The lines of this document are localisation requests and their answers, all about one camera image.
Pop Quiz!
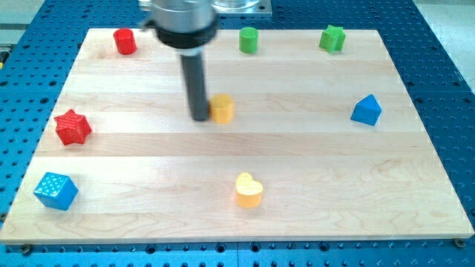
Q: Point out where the green star block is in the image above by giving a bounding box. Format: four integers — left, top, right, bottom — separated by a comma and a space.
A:
318, 24, 346, 53

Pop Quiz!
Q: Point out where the red star block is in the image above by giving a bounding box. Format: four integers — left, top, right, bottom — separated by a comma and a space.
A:
53, 109, 92, 145

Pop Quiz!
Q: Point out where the yellow cylinder block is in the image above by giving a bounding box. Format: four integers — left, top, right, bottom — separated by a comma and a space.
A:
209, 93, 234, 124

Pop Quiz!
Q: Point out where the yellow heart block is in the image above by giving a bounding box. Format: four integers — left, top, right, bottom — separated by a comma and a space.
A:
235, 172, 263, 208

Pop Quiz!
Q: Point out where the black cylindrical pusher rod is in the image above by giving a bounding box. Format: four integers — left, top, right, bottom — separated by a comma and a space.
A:
180, 47, 209, 122

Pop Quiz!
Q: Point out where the light wooden board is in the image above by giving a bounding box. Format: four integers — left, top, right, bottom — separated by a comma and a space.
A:
1, 28, 474, 245

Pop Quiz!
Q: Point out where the green cylinder block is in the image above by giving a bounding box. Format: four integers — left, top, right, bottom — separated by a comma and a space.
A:
239, 27, 258, 54

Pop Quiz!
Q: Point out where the blue triangle block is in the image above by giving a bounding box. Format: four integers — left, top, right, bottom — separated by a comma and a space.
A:
350, 94, 382, 126

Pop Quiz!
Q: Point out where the red cylinder block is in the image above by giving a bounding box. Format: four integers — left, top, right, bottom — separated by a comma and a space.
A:
113, 28, 137, 55

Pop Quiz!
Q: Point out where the blue cube block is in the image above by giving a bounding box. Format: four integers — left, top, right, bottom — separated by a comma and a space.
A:
33, 172, 78, 211

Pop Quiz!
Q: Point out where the blue perforated table plate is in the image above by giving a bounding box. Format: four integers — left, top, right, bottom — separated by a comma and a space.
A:
1, 0, 474, 266

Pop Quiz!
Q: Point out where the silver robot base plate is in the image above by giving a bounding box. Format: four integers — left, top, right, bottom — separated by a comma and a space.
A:
212, 0, 272, 17

